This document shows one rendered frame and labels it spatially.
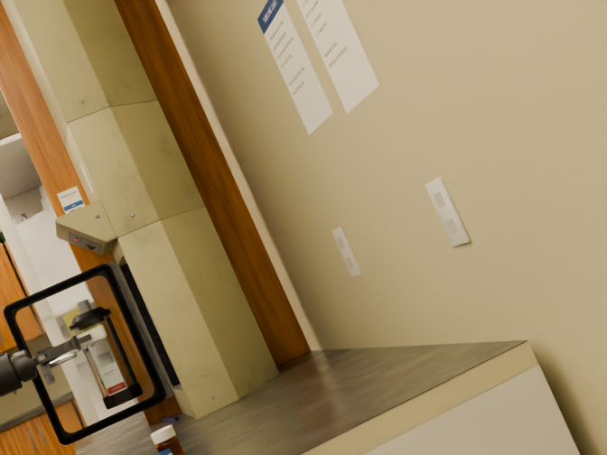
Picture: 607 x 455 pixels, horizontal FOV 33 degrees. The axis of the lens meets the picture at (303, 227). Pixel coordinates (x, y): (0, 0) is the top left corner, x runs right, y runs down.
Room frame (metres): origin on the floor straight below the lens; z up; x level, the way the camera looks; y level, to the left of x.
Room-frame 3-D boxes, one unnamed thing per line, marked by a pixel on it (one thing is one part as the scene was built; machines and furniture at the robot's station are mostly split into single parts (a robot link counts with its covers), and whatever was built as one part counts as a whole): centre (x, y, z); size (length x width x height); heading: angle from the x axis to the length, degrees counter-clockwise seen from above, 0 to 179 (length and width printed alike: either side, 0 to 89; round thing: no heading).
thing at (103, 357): (2.57, 0.58, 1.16); 0.11 x 0.11 x 0.21
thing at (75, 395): (2.74, 0.66, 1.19); 0.30 x 0.01 x 0.40; 98
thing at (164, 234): (2.65, 0.33, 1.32); 0.32 x 0.25 x 0.77; 15
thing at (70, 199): (2.52, 0.49, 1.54); 0.05 x 0.05 x 0.06; 10
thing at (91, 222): (2.60, 0.51, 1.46); 0.32 x 0.11 x 0.10; 15
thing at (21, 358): (2.53, 0.73, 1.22); 0.09 x 0.08 x 0.07; 104
